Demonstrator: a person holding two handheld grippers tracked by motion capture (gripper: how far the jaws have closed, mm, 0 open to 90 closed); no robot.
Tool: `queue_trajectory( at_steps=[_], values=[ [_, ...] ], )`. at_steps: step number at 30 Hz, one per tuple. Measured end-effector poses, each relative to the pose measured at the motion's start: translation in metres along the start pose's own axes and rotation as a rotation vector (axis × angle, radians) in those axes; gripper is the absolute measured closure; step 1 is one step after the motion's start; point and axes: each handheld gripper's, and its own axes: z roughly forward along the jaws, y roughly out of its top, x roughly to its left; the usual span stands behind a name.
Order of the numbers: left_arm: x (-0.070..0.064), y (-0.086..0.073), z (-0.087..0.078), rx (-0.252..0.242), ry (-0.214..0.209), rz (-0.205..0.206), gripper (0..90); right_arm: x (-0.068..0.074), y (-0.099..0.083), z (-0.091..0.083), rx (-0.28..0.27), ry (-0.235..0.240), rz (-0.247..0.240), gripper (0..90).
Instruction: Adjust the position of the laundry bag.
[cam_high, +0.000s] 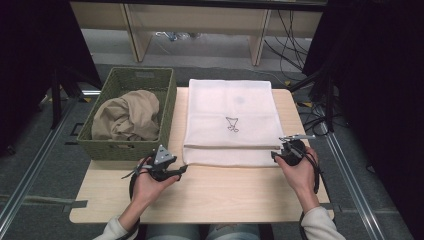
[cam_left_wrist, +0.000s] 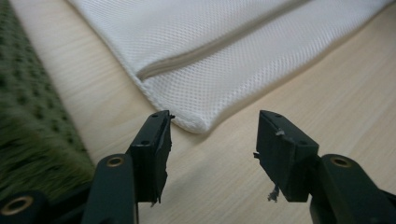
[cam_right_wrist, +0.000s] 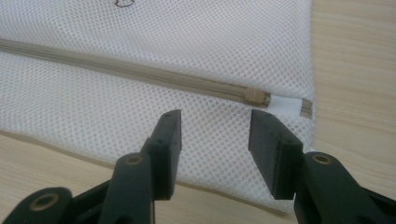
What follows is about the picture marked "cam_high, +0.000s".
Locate person's left hand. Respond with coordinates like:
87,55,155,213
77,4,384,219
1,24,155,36
131,158,181,210

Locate grey wrist strap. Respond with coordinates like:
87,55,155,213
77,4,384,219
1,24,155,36
121,167,148,180

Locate person's legs in jeans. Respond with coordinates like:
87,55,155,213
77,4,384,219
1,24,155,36
144,223,262,240

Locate metal floor rail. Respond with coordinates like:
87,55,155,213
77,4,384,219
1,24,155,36
319,122,388,240
0,99,80,232

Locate beige garment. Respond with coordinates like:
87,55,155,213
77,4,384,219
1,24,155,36
90,89,161,142

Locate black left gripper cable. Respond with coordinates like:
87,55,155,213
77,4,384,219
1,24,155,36
116,156,154,240

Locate black cables on floor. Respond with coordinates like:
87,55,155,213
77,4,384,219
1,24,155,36
297,102,352,138

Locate hanging black cables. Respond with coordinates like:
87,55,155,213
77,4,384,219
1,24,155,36
263,9,312,73

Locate black curtain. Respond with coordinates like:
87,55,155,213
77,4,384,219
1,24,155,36
301,0,424,240
0,0,103,158

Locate grey tape strip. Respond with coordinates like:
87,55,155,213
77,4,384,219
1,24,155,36
0,194,89,209

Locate white mesh laundry bag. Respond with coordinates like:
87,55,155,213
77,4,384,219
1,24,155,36
182,78,287,169

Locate person's right hand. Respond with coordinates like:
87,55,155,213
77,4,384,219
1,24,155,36
274,147,321,201

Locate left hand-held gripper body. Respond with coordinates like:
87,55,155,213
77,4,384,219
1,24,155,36
145,144,178,183

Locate light wooden desk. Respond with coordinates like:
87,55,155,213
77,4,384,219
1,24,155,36
69,0,329,67

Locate black metal stand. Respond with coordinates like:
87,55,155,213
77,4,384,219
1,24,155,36
49,64,85,131
288,66,336,133

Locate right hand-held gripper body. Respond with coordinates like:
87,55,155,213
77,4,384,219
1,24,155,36
278,133,317,167

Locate green woven basket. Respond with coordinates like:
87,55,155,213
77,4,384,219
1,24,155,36
76,66,178,162

